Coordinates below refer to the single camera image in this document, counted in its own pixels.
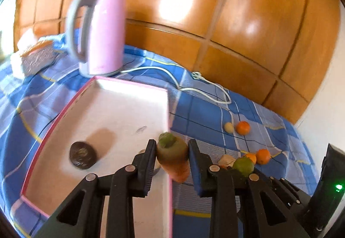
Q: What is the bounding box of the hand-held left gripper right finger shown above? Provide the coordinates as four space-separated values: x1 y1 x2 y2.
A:
188 139 310 238

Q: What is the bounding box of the orange carrot with green top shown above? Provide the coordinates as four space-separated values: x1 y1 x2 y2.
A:
156 132 190 183

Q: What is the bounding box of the white power cable with plug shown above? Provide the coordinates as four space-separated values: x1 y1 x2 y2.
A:
121 66 232 105

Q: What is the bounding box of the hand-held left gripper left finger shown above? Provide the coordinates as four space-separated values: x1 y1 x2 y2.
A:
35 139 158 238

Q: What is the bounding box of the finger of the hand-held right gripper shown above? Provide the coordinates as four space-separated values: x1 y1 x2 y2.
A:
270 177 313 217

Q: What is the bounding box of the dark brown round fruit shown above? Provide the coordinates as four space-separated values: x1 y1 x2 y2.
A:
69 142 97 170

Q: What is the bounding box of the wooden wardrobe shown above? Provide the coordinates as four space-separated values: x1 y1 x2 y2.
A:
13 0 341 125

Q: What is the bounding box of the beige round item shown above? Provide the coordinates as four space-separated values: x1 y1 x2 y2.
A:
218 154 236 169

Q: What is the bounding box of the patterned grey box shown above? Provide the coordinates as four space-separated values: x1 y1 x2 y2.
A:
21 48 58 74

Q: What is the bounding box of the grey kettle base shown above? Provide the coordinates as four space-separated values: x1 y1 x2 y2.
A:
79 61 124 78

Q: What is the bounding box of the green lime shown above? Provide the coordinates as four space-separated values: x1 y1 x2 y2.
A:
232 157 254 177

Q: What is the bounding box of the pink box with white inside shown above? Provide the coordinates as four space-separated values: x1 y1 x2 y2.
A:
21 75 173 238

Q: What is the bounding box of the large orange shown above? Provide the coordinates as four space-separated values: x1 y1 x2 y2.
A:
236 121 251 135

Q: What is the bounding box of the pink electric kettle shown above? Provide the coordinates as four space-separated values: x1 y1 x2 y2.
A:
65 0 127 77

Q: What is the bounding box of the blue plaid blanket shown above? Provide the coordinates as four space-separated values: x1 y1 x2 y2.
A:
0 33 320 238

